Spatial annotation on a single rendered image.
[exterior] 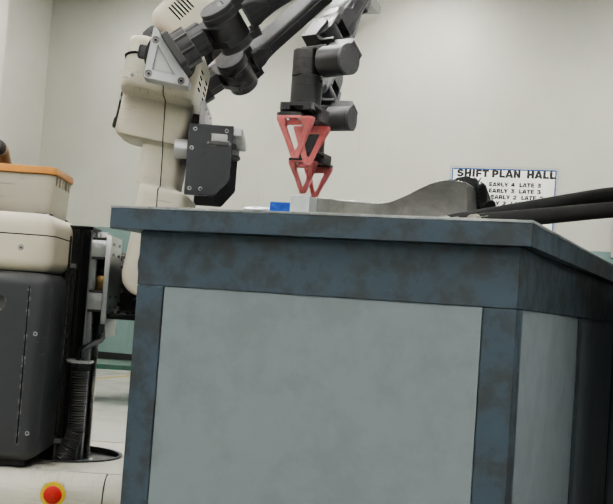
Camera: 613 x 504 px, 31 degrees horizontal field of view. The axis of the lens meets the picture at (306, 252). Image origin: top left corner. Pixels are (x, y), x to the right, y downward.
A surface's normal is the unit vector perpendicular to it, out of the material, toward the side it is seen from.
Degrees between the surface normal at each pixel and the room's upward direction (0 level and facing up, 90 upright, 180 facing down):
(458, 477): 90
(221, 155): 90
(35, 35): 90
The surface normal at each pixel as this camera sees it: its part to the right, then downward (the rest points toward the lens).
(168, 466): -0.37, -0.07
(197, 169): 0.02, -0.05
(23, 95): 0.95, 0.05
